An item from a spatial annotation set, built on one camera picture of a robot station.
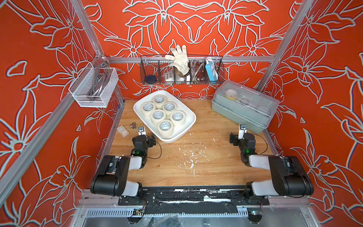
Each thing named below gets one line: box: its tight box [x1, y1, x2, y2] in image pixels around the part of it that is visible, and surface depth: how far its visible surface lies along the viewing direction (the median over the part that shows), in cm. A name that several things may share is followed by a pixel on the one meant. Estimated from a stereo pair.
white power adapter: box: [164, 70, 175, 82], surface depth 96 cm
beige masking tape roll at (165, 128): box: [157, 119, 175, 139], surface depth 97 cm
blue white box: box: [205, 56, 219, 82], surface depth 89 cm
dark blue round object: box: [145, 75, 157, 82], surface depth 101 cm
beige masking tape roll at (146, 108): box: [140, 101, 156, 118], surface depth 109 cm
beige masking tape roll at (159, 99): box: [152, 94, 167, 105], surface depth 116 cm
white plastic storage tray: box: [133, 90, 197, 144], surface depth 106 cm
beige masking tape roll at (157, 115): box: [150, 109, 167, 125], surface depth 105 cm
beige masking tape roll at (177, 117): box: [170, 110, 186, 125], surface depth 103 cm
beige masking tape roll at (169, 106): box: [162, 101, 177, 113], surface depth 112 cm
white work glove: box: [164, 44, 191, 78], surface depth 90 cm
